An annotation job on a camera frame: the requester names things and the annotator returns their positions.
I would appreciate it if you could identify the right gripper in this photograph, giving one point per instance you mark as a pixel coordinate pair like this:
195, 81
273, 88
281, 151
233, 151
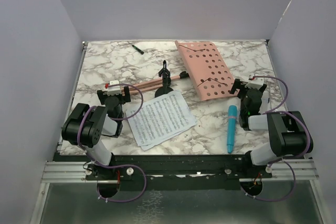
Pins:
236, 85

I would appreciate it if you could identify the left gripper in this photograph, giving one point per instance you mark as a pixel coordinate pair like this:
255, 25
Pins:
103, 97

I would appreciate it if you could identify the pink music stand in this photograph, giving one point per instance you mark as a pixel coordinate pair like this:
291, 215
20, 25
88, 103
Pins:
196, 68

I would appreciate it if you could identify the black microphone stand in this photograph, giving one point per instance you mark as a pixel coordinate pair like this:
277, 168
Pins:
165, 74

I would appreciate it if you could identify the sheet music page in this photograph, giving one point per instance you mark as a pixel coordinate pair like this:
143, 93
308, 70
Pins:
160, 140
162, 115

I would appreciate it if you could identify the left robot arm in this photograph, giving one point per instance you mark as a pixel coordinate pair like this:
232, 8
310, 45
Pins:
85, 125

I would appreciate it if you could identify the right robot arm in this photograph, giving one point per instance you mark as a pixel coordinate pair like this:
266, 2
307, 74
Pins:
288, 133

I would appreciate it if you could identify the teal toy microphone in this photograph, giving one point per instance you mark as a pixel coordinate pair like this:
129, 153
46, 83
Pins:
232, 118

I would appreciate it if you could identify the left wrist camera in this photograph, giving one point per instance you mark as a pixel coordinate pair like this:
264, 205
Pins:
112, 88

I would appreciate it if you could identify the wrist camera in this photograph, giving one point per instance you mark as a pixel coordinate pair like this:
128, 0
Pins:
112, 88
254, 82

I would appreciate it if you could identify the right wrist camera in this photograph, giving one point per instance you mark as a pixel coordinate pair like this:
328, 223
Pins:
254, 82

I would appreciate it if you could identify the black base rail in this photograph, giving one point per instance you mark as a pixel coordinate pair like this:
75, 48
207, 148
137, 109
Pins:
130, 171

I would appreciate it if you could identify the aluminium frame rail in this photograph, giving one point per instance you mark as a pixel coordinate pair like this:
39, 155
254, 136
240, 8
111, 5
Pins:
78, 172

